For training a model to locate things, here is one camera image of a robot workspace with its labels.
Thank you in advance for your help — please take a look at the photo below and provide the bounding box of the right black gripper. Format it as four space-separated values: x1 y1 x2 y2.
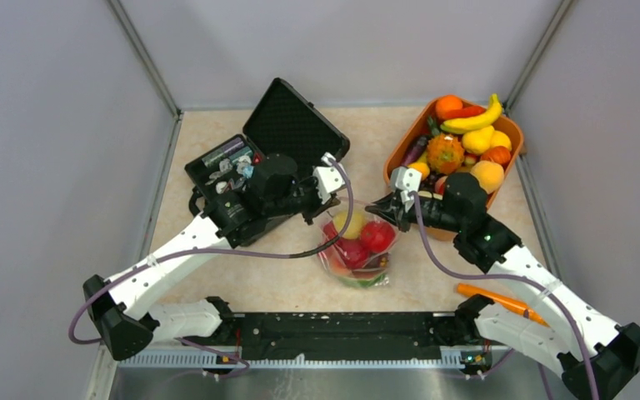
366 190 464 233

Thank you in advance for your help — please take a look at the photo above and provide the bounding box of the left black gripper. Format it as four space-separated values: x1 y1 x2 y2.
265 165 339 224

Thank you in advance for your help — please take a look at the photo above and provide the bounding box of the red toy tomato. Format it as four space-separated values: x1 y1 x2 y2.
322 221 338 241

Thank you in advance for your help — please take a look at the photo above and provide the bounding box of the clear zip top bag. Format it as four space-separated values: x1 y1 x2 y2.
317 197 399 288

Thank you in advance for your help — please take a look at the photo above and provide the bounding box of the red toy bell pepper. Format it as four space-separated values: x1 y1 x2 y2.
334 238 371 270

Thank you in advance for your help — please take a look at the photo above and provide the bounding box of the toy watermelon slice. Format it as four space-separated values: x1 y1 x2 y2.
337 270 389 288

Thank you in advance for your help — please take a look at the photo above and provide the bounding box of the red toy apple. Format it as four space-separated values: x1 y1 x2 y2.
359 221 396 253

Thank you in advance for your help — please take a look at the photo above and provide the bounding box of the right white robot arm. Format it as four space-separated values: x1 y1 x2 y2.
367 167 640 399

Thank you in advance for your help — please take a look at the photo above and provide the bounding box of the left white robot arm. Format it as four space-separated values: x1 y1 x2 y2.
68 153 351 361

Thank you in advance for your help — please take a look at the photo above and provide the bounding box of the small yellow toy mango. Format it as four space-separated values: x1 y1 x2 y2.
407 162 431 181

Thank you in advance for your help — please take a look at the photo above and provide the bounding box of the purple toy eggplant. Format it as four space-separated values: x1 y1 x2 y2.
401 135 431 167

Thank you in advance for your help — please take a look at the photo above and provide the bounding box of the black poker chip case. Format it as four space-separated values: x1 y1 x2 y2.
184 77 351 248

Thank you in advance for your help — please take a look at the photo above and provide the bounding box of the orange fruit basket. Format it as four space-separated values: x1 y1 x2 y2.
384 96 524 242

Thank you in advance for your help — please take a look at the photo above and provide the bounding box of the toy peach orange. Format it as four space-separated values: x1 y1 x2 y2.
470 161 505 194

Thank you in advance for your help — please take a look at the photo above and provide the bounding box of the yellow toy banana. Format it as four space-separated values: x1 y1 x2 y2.
440 93 503 134

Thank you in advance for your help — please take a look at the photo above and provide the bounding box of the yellow toy pear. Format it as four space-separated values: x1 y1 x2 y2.
462 125 495 155

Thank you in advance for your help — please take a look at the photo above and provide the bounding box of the small orange toy carrot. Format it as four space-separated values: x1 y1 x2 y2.
442 105 486 121

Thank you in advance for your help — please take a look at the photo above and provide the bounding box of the red orange toy persimmon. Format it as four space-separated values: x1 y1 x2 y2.
480 146 512 168

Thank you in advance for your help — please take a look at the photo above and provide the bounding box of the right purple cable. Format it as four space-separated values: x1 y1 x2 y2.
411 190 602 400

